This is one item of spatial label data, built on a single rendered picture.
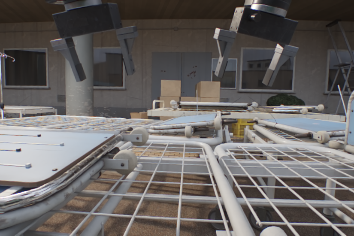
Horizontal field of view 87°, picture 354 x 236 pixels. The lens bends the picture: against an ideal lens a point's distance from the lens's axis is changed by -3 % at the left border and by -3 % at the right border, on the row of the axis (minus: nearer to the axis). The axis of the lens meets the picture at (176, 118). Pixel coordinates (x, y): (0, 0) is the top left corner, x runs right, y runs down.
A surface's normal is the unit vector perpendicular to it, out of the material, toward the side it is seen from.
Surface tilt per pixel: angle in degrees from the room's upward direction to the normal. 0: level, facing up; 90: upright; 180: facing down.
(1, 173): 5
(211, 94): 90
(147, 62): 90
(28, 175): 5
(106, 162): 93
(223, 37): 114
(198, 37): 90
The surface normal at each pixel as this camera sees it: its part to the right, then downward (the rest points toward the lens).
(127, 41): -0.10, 0.47
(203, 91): 0.06, 0.09
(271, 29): 0.11, 0.48
